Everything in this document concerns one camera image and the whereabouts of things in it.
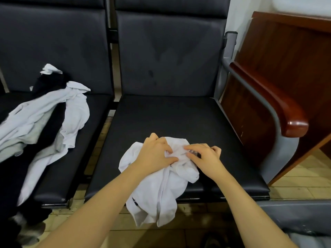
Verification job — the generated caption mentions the person's right hand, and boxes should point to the person's right hand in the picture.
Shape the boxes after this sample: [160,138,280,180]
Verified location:
[183,143,229,182]

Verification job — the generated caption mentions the person's left hand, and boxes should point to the person's left hand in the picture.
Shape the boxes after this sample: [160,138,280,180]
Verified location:
[130,133,180,178]

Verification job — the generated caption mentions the white garment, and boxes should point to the white garment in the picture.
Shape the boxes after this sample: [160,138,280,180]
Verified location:
[118,136,201,228]

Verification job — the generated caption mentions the grey plastic storage bin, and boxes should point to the grey plastic storage bin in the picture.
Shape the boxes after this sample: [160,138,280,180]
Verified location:
[254,198,331,248]

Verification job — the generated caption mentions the pile of clothes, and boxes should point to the pile of clothes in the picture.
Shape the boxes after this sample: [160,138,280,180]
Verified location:
[0,63,92,246]

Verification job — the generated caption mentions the grey t-shirt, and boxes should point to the grey t-shirt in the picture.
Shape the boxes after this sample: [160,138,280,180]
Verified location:
[290,233,331,248]

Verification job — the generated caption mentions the person's left forearm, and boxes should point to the person's left forearm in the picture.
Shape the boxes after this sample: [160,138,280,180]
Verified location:
[36,168,148,248]

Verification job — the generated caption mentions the person's right forearm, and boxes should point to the person's right forearm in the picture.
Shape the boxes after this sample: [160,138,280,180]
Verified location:
[212,173,298,248]

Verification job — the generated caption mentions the brown wooden bench armrest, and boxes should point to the brown wooden bench armrest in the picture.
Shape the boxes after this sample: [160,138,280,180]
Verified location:
[229,61,310,138]

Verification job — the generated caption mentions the black leather bench seat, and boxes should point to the black leather bench seat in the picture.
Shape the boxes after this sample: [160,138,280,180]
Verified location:
[0,0,116,207]
[84,0,271,203]

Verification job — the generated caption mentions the brown wooden desk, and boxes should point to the brown wooden desk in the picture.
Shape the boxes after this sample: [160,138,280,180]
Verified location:
[221,11,331,185]

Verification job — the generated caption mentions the white plastic tray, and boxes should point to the white plastic tray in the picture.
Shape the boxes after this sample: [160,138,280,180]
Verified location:
[271,0,331,20]

